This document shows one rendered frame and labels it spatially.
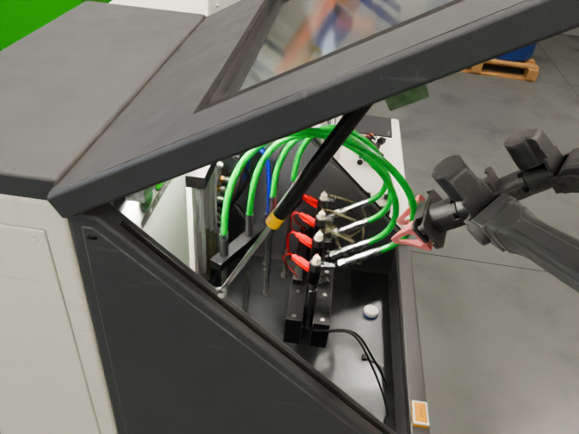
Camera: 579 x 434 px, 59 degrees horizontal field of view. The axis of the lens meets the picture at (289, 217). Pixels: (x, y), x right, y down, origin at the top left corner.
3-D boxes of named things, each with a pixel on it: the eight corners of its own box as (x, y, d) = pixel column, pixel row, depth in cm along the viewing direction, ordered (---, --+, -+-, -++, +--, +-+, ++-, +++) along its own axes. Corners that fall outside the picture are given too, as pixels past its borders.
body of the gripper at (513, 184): (482, 169, 107) (517, 153, 102) (505, 206, 109) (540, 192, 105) (479, 183, 102) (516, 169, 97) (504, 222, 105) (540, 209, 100)
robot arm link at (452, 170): (488, 250, 83) (530, 214, 81) (448, 203, 78) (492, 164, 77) (454, 223, 94) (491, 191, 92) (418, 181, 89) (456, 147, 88)
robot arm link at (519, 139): (585, 191, 90) (600, 162, 94) (556, 140, 87) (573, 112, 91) (523, 200, 101) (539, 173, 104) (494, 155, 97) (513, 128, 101)
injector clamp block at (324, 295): (321, 367, 122) (330, 325, 113) (280, 361, 122) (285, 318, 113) (330, 270, 149) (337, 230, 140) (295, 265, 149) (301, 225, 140)
